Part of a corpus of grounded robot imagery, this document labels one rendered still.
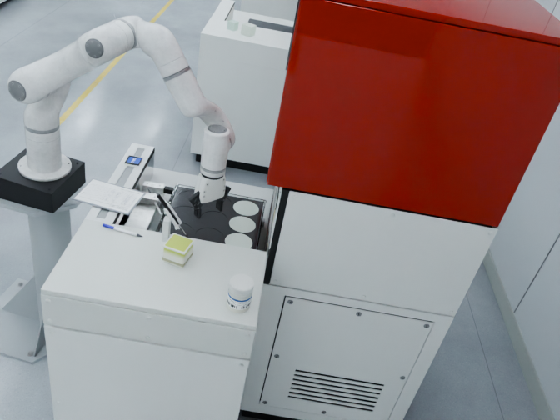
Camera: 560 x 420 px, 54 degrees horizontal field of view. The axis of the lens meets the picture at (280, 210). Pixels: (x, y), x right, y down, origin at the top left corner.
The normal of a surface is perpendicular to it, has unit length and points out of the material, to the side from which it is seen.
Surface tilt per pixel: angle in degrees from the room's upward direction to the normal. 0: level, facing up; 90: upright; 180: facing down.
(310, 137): 90
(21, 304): 90
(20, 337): 0
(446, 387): 0
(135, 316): 90
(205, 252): 0
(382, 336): 90
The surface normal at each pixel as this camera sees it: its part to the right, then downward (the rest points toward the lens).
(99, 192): 0.17, -0.80
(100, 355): -0.07, 0.56
